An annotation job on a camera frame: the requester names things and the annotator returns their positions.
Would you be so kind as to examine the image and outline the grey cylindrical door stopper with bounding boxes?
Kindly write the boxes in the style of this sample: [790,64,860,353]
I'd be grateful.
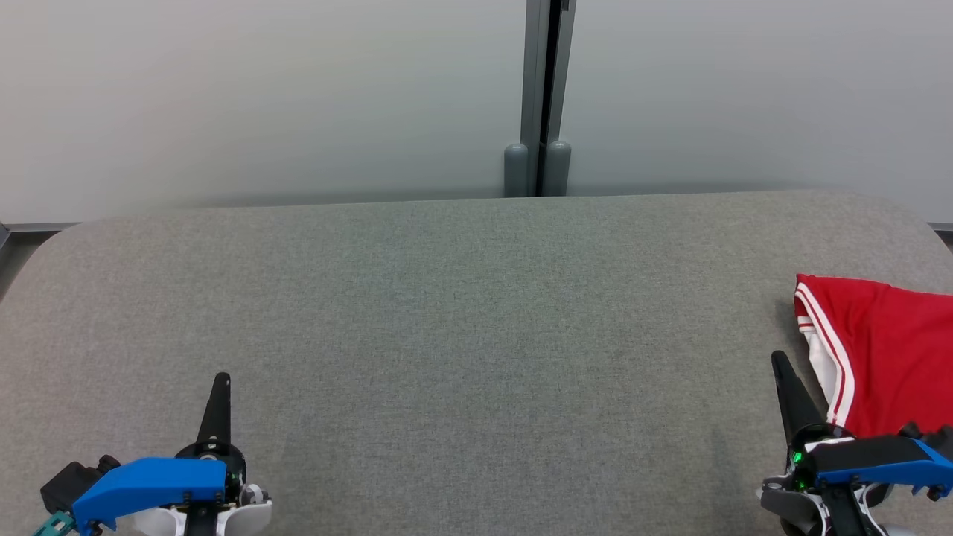
[504,143,529,198]
[546,141,573,197]

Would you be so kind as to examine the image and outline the red jersey shirt white sleeves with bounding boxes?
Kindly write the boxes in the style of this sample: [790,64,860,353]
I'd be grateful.
[793,274,953,440]

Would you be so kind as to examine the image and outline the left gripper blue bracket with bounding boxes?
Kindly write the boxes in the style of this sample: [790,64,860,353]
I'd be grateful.
[71,372,248,534]

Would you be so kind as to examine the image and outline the grey door frame post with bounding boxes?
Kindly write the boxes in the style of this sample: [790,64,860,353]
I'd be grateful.
[520,0,578,198]

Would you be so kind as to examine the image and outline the grey fabric sofa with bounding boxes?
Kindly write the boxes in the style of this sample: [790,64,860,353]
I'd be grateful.
[0,190,953,536]

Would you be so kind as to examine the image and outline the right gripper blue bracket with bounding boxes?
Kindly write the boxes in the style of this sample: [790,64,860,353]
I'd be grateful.
[771,350,953,501]

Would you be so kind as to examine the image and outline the teal left camera connector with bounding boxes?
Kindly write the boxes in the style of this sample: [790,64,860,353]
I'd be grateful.
[31,510,77,536]

